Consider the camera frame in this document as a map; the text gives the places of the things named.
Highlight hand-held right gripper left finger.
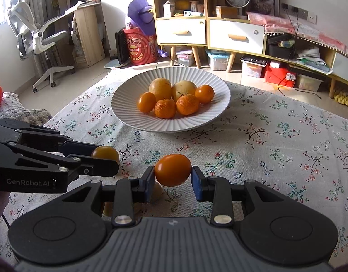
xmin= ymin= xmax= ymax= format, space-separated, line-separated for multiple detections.
xmin=44 ymin=166 xmax=157 ymax=228

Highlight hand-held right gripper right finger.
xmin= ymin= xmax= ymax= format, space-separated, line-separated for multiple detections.
xmin=191 ymin=165 xmax=302 ymax=228

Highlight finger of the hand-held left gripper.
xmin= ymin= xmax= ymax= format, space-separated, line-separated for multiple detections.
xmin=0 ymin=118 xmax=100 ymax=157
xmin=10 ymin=142 xmax=120 ymax=178

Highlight oblong orange tomato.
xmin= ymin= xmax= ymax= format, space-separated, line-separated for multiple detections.
xmin=154 ymin=154 xmax=192 ymax=187

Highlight white ribbed bowl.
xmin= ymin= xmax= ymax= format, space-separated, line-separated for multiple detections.
xmin=111 ymin=67 xmax=231 ymax=133

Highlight orange mandarin with stem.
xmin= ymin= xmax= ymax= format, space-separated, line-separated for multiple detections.
xmin=176 ymin=93 xmax=200 ymax=116

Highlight yellow spotted citrus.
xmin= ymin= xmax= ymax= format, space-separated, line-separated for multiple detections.
xmin=171 ymin=80 xmax=198 ymax=101

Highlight large round yellow grapefruit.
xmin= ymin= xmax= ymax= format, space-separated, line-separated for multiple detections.
xmin=149 ymin=78 xmax=172 ymax=100

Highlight grey quilted blanket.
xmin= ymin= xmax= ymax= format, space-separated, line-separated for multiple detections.
xmin=0 ymin=92 xmax=53 ymax=128

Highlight floral tablecloth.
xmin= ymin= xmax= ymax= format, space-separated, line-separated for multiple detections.
xmin=0 ymin=69 xmax=348 ymax=267

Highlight pale round floor board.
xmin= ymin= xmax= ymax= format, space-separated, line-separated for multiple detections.
xmin=104 ymin=59 xmax=126 ymax=69

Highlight black panel heater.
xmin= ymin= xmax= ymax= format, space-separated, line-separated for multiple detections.
xmin=115 ymin=30 xmax=129 ymax=65

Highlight red printed bucket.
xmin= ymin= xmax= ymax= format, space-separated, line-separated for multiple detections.
xmin=123 ymin=27 xmax=157 ymax=65

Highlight light wooden desk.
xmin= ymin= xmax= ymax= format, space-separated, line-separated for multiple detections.
xmin=51 ymin=0 xmax=106 ymax=68

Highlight white office chair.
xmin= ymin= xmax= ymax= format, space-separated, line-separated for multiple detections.
xmin=7 ymin=0 xmax=76 ymax=92

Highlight clear bin blue lid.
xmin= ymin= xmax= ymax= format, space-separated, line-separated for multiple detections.
xmin=206 ymin=50 xmax=230 ymax=71

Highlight small clear storage bin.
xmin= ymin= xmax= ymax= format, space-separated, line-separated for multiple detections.
xmin=175 ymin=50 xmax=195 ymax=67

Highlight clear bin black lid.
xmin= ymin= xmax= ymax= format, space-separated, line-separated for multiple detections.
xmin=241 ymin=55 xmax=268 ymax=78

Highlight red box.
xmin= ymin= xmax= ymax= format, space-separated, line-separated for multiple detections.
xmin=265 ymin=61 xmax=297 ymax=88

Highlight purple hat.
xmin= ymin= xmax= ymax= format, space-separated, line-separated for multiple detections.
xmin=128 ymin=0 xmax=155 ymax=34

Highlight clear plastic box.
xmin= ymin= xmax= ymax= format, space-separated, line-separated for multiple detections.
xmin=296 ymin=74 xmax=324 ymax=92

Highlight wooden shelf cabinet white drawer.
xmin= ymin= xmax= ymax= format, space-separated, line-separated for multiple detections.
xmin=152 ymin=0 xmax=208 ymax=68
xmin=206 ymin=0 xmax=266 ymax=73

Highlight black storage box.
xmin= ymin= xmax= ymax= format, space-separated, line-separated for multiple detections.
xmin=267 ymin=33 xmax=297 ymax=58

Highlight white carton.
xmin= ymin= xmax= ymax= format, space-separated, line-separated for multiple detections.
xmin=163 ymin=0 xmax=176 ymax=17

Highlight pile of papers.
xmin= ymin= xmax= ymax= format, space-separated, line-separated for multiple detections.
xmin=297 ymin=47 xmax=331 ymax=73

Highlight yellow egg tray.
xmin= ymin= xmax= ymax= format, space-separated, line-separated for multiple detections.
xmin=334 ymin=89 xmax=348 ymax=107

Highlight brown cardboard box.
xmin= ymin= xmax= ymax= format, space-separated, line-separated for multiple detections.
xmin=216 ymin=6 xmax=238 ymax=19

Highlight pink tasselled cloth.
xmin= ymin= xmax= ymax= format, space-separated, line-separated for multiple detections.
xmin=247 ymin=12 xmax=347 ymax=53

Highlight low wooden media cabinet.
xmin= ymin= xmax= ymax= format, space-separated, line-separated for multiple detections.
xmin=265 ymin=31 xmax=348 ymax=100

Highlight wall sockets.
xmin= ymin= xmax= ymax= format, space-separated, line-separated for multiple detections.
xmin=282 ymin=3 xmax=317 ymax=24

